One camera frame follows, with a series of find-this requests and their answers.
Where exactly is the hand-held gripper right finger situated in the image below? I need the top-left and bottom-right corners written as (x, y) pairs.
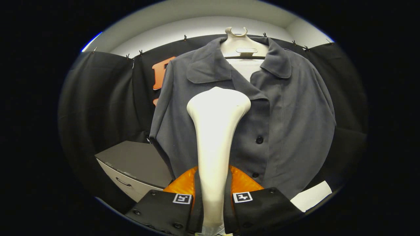
top-left (223, 165), bottom-right (304, 235)

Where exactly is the white garment form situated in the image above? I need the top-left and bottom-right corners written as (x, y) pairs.
top-left (220, 27), bottom-right (269, 82)

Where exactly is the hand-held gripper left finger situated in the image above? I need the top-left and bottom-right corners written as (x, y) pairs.
top-left (125, 166), bottom-right (204, 236)

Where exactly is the grey button shirt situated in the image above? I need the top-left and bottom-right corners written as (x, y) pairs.
top-left (149, 36), bottom-right (337, 200)

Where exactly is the row of black clips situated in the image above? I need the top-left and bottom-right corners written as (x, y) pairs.
top-left (93, 32), bottom-right (332, 60)

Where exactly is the white garment steamer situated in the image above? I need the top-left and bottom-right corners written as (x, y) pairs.
top-left (186, 87), bottom-right (251, 228)

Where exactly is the white low cabinet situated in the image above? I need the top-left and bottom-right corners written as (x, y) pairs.
top-left (290, 180), bottom-right (333, 212)

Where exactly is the grey drawer cabinet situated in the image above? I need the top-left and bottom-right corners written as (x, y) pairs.
top-left (94, 141), bottom-right (174, 203)

